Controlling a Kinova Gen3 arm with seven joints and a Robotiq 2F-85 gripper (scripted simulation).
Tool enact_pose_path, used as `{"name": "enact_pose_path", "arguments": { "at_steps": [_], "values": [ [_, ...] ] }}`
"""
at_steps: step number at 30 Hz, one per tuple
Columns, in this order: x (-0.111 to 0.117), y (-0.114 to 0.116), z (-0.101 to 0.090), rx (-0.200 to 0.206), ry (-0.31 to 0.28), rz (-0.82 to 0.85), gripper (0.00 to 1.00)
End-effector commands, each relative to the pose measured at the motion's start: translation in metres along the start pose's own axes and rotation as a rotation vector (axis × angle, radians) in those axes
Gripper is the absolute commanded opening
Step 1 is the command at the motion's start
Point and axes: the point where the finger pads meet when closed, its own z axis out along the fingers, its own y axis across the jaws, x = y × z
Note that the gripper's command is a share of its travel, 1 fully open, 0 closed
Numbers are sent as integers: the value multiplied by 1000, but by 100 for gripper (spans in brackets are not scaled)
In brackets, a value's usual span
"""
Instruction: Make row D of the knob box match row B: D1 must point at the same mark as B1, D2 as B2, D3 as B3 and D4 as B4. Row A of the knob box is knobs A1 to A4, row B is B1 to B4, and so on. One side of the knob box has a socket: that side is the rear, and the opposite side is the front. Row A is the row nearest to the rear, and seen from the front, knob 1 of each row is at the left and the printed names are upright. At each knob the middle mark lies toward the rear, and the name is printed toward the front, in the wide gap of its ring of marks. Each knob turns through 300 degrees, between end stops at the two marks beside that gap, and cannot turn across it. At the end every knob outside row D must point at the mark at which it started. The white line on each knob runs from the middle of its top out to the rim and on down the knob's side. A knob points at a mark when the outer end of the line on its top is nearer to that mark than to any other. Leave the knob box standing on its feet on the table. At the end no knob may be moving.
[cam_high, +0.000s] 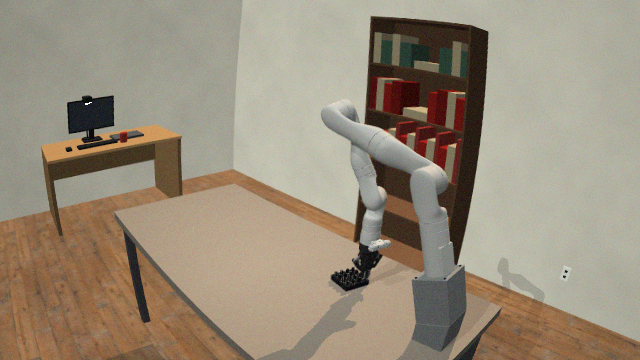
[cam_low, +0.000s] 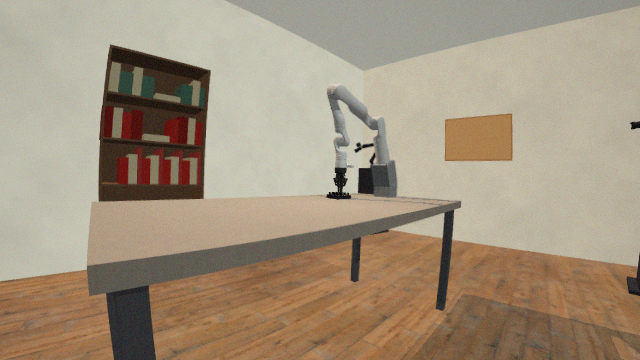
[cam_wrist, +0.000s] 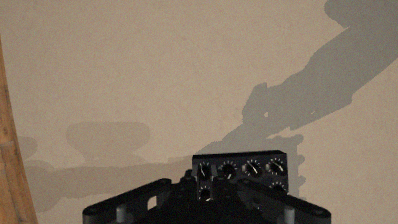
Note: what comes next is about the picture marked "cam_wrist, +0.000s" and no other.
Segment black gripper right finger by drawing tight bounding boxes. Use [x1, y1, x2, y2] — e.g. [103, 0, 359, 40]
[209, 165, 331, 224]

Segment black knob box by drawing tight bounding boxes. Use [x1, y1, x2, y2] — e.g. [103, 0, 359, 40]
[192, 150, 289, 201]

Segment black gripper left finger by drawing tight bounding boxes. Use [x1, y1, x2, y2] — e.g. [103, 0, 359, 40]
[82, 165, 200, 224]

